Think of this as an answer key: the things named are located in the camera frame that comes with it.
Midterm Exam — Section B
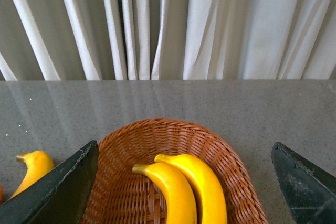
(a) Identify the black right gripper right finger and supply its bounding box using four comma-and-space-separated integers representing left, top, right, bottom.
271, 142, 335, 223

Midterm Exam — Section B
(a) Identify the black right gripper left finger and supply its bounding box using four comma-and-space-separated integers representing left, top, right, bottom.
1, 141, 99, 223

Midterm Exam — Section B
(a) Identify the long yellow banana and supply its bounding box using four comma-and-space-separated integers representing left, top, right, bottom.
10, 150, 55, 199

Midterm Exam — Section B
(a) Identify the red apple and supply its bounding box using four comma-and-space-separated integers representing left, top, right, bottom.
0, 184, 4, 205

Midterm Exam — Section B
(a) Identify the right wicker basket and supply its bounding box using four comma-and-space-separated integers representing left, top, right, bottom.
81, 118, 268, 223

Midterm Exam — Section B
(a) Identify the yellow banana in basket back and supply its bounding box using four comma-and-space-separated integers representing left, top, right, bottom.
154, 154, 228, 223

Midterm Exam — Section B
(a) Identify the yellow banana in basket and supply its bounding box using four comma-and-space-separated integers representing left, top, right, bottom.
132, 163, 197, 223
154, 154, 228, 223

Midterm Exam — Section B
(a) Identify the yellow banana in basket front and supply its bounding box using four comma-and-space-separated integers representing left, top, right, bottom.
132, 163, 197, 223

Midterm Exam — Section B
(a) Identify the grey pleated curtain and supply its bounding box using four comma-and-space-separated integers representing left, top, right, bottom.
1, 0, 335, 81

